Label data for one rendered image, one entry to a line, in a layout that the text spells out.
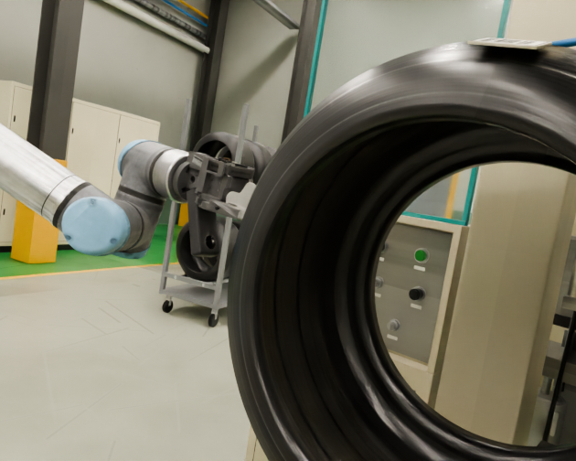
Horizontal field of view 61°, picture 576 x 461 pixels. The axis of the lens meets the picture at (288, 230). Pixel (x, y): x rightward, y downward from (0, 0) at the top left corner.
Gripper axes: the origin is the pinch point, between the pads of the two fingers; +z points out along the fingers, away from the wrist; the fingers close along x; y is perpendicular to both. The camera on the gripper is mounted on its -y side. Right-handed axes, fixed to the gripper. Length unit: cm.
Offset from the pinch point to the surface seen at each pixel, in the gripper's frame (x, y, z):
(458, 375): 25.2, -16.8, 26.6
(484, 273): 25.2, 0.5, 25.3
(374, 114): -12.3, 17.1, 20.4
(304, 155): -12.2, 11.4, 12.9
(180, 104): 661, 48, -907
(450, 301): 63, -14, 10
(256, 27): 762, 263, -827
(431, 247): 65, -3, 0
